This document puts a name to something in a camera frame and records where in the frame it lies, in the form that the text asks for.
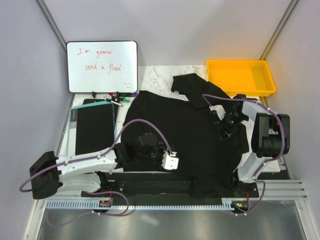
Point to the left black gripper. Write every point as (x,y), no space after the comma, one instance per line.
(158,164)

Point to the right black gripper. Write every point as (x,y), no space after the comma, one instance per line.
(223,134)

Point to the black long sleeve shirt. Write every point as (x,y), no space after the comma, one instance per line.
(190,129)

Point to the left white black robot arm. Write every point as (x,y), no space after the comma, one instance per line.
(49,172)

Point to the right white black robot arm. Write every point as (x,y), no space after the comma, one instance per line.
(270,135)

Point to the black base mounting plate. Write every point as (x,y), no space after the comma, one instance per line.
(169,188)

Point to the yellow plastic bin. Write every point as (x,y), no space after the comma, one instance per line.
(249,77)

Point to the teal and white packaging board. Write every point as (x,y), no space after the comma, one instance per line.
(72,125)

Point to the black marker pen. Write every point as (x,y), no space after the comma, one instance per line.
(113,102)

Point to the white whiteboard with red writing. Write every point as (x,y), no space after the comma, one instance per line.
(102,66)

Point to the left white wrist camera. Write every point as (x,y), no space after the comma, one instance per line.
(170,161)

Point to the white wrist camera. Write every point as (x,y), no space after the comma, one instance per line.
(218,110)
(170,161)

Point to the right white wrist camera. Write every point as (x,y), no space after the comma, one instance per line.
(218,110)

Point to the aluminium frame rail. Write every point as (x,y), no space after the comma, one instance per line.
(85,187)

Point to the white slotted cable duct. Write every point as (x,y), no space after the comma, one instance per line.
(96,204)

